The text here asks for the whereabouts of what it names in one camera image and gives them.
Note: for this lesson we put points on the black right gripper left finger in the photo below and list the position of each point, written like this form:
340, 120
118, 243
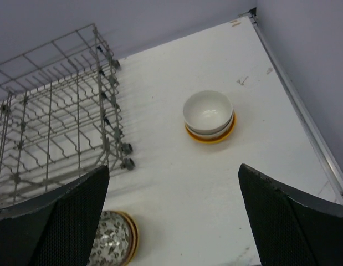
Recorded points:
57, 227

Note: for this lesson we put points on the grey wire dish rack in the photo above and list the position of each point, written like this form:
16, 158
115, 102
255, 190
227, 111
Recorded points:
59, 115

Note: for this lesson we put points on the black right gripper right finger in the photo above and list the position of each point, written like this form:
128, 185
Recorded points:
290, 226

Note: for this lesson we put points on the yellow teal flower bowl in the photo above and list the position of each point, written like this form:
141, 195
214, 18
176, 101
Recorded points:
135, 237

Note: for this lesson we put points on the pink patterned bowl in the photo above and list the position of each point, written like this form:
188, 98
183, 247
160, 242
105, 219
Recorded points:
113, 240

